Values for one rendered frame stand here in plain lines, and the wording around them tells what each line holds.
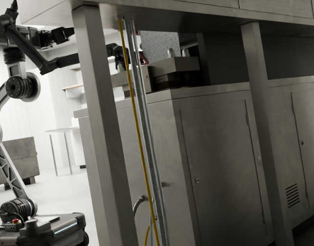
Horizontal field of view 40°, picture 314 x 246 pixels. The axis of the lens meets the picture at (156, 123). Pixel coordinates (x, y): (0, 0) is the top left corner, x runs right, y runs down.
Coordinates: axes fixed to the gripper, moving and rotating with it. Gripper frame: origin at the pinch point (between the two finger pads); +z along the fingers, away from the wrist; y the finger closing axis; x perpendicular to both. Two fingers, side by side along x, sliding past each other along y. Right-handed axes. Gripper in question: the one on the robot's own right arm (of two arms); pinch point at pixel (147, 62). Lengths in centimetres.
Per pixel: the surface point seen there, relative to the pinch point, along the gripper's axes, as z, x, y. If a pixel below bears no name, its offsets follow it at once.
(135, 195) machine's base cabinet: 33, -50, 26
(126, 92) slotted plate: 8.3, -11.2, 18.8
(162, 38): 6.5, 14.1, 0.3
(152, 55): 2.5, 4.4, 0.3
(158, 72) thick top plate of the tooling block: 25.6, 4.5, 20.0
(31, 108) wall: -697, -347, -393
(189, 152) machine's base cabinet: 51, -21, 21
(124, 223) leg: 73, -22, 75
